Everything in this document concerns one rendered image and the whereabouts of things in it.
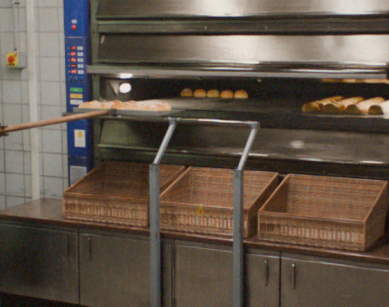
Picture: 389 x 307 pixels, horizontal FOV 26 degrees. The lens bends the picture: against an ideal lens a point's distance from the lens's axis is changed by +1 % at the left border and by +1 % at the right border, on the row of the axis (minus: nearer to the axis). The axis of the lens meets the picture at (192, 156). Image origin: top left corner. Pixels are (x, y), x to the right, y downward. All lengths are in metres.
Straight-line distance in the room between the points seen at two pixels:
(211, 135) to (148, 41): 0.68
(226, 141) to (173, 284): 0.90
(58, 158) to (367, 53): 2.09
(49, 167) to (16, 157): 0.26
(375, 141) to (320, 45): 0.59
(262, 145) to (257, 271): 0.81
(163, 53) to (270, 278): 1.52
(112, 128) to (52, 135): 0.45
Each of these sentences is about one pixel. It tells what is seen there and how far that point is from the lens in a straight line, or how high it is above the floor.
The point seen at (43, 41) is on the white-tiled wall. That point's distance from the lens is 5.49.
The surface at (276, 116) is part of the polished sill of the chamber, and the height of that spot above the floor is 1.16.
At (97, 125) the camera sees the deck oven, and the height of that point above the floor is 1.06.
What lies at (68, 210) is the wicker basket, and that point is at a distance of 4.93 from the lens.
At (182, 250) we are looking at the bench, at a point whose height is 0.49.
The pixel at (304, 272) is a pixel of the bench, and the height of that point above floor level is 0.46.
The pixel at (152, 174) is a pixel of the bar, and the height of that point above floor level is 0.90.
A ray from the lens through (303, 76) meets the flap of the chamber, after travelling 4.54.
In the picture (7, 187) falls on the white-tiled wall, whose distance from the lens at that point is 5.78.
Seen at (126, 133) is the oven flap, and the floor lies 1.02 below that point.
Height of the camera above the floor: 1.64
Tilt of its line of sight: 8 degrees down
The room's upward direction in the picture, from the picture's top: straight up
